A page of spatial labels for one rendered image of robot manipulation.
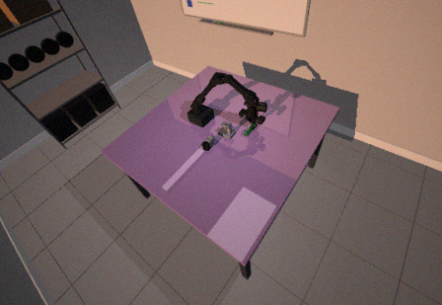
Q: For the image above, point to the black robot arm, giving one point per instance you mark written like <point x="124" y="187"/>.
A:
<point x="251" y="99"/>

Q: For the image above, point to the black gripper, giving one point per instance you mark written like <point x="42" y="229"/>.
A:
<point x="252" y="117"/>

